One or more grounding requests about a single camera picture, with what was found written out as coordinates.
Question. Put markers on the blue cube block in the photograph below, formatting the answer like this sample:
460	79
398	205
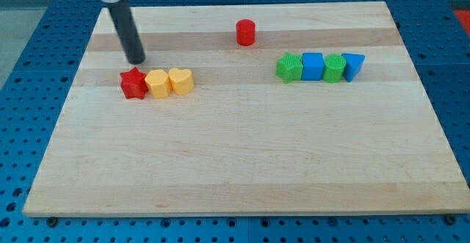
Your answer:
313	66

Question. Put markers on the green cylinder block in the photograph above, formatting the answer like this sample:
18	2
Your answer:
334	65

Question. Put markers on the red star block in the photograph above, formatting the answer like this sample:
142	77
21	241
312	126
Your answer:
133	83

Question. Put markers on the blue triangle block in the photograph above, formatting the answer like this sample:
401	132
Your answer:
353	66

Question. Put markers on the yellow hexagon block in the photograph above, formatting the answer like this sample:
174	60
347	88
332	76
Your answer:
158	83

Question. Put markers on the light wooden board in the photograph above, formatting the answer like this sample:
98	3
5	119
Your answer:
243	143

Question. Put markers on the yellow heart block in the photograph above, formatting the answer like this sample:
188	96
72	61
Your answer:
182	80

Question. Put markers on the green star block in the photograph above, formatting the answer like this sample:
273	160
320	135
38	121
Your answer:
289	67

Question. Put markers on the red cylinder block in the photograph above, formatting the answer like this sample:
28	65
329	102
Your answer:
245	32

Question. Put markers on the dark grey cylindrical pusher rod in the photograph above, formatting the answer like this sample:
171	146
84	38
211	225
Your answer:
123	21

